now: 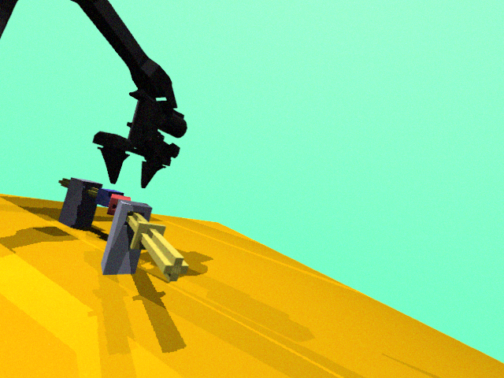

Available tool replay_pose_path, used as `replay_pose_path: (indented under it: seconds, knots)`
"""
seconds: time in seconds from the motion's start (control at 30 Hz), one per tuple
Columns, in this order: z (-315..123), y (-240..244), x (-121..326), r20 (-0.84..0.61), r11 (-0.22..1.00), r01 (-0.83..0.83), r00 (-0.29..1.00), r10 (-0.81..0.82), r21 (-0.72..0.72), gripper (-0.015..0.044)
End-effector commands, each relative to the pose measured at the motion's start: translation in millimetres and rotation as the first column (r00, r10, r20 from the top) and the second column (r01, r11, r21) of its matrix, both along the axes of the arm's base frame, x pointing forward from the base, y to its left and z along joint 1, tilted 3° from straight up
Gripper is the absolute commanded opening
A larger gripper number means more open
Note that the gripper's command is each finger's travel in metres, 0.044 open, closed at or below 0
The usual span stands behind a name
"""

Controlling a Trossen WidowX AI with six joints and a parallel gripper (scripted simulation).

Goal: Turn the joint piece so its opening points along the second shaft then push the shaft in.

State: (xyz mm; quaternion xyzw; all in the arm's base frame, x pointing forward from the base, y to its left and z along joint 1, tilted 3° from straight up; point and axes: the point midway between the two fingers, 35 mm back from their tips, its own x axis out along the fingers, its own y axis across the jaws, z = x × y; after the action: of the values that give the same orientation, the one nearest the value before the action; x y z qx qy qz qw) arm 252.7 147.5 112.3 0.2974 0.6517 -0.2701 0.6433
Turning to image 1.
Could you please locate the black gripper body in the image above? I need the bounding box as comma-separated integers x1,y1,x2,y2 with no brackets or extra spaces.
92,118,172,166

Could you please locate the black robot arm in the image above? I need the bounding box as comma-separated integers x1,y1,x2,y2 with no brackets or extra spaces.
0,0,187,160

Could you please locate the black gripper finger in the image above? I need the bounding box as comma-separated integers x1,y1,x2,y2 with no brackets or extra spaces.
140,161,167,188
97,147,130,184

